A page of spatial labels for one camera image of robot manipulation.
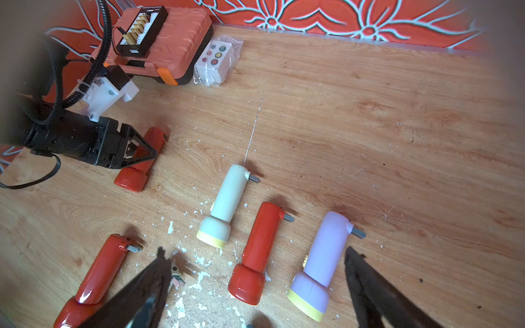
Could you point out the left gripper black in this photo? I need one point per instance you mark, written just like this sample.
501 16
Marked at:
96 143

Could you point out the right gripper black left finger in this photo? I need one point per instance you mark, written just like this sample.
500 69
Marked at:
141 302

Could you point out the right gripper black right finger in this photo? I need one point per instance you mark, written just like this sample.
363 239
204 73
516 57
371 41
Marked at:
375 299

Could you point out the purple flashlight back row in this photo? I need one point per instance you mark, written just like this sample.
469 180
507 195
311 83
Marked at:
309 288

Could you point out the cream flashlight back row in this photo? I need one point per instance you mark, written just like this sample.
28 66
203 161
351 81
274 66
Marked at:
215 229

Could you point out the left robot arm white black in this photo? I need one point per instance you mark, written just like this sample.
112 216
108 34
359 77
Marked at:
49 123

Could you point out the red flashlight front row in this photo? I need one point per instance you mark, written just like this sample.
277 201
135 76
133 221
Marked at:
89 297

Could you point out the orange tool case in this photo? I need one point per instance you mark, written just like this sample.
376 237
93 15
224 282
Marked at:
172 57

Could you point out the white button box in bag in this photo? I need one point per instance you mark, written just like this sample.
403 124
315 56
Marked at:
217 61

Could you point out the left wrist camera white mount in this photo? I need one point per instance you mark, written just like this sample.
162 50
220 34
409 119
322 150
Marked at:
105 90

